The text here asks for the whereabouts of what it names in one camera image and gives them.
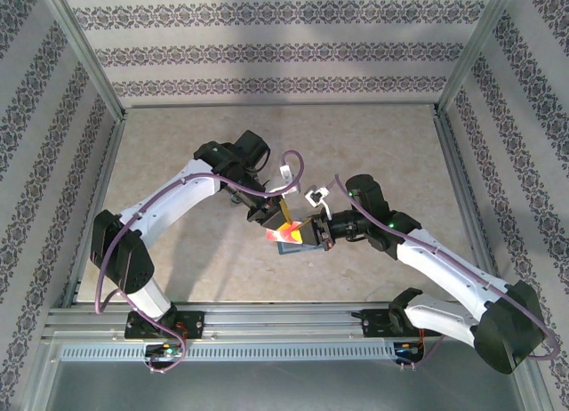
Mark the grey metal sheet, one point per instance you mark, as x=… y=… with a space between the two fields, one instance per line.
x=289 y=389

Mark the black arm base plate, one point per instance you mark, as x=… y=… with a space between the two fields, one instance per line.
x=193 y=324
x=375 y=324

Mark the small circuit board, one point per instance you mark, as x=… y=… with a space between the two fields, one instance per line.
x=406 y=349
x=168 y=351

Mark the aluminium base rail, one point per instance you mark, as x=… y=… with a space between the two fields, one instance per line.
x=289 y=317

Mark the aluminium wall rail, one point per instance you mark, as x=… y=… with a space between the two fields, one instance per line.
x=280 y=105

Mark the aluminium side rail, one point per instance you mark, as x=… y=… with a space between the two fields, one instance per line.
x=106 y=171
x=451 y=162

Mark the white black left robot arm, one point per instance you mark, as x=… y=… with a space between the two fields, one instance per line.
x=169 y=206

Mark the blue leather card holder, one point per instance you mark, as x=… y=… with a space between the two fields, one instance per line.
x=284 y=250

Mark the aluminium corner post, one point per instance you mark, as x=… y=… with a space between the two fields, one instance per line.
x=84 y=50
x=475 y=46

